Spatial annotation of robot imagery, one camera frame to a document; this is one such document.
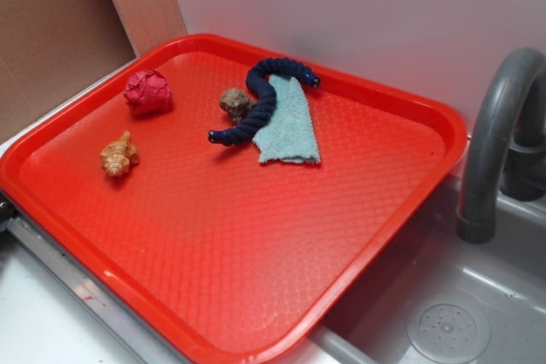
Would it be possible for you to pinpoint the light blue cloth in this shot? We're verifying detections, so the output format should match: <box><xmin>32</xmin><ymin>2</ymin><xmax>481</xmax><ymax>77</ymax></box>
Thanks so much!
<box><xmin>253</xmin><ymin>75</ymin><xmax>321</xmax><ymax>165</ymax></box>

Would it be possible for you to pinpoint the red plastic tray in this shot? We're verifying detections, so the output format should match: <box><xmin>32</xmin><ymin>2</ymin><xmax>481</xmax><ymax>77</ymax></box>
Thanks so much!
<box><xmin>1</xmin><ymin>34</ymin><xmax>467</xmax><ymax>363</ymax></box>

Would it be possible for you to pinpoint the brown rock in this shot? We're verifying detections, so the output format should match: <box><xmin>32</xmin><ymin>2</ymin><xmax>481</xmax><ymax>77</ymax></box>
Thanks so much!
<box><xmin>219</xmin><ymin>88</ymin><xmax>257</xmax><ymax>125</ymax></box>

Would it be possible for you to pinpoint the crumpled red paper ball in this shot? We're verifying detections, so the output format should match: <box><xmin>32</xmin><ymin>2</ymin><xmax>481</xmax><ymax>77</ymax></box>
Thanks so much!
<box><xmin>124</xmin><ymin>69</ymin><xmax>172</xmax><ymax>115</ymax></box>

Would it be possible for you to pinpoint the orange conch seashell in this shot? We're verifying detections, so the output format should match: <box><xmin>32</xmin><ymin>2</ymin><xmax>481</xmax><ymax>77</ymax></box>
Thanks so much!
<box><xmin>100</xmin><ymin>130</ymin><xmax>140</xmax><ymax>177</ymax></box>

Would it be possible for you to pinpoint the grey plastic sink basin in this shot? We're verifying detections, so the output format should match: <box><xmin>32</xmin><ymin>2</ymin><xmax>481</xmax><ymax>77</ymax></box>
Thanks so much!
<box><xmin>307</xmin><ymin>163</ymin><xmax>546</xmax><ymax>364</ymax></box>

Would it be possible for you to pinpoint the grey curved faucet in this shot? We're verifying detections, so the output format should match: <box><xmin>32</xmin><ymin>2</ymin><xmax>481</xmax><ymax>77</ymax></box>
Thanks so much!
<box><xmin>456</xmin><ymin>47</ymin><xmax>545</xmax><ymax>244</ymax></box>

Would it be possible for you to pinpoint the round sink drain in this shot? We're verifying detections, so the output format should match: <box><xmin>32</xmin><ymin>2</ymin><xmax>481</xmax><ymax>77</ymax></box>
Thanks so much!
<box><xmin>406</xmin><ymin>302</ymin><xmax>491</xmax><ymax>363</ymax></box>

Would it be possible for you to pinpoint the brown cardboard panel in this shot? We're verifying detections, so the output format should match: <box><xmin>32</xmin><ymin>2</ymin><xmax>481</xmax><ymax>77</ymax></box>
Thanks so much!
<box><xmin>1</xmin><ymin>0</ymin><xmax>135</xmax><ymax>142</ymax></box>

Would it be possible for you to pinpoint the dark blue rope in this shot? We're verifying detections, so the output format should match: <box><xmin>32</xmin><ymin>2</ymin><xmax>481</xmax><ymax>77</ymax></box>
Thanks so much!
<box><xmin>207</xmin><ymin>58</ymin><xmax>322</xmax><ymax>148</ymax></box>

